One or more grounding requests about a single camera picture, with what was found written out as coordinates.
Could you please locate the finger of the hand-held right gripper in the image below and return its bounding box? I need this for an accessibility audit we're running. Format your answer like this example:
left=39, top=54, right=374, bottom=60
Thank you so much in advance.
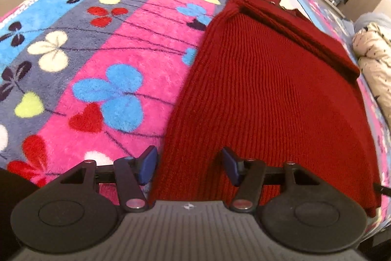
left=373, top=183, right=391, bottom=197

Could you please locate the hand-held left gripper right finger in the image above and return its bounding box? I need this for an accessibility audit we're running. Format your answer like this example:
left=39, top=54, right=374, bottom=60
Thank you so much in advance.
left=221, top=147, right=320, bottom=213

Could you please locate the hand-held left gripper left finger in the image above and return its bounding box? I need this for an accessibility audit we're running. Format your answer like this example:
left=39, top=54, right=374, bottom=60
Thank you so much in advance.
left=59, top=145, right=159, bottom=213

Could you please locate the red knit sweater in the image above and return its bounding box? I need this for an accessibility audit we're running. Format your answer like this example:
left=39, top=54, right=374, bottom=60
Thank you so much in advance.
left=148, top=0, right=382, bottom=218

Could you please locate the floral striped fleece blanket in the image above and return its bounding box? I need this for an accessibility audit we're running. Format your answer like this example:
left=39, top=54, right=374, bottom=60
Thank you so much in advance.
left=0, top=0, right=391, bottom=237

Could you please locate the cream star-printed duvet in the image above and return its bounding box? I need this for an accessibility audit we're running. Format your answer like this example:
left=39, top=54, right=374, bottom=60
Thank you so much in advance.
left=352, top=23, right=391, bottom=125

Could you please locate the grey pillow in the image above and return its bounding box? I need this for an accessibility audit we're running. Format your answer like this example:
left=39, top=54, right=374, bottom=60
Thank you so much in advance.
left=354, top=12, right=391, bottom=33

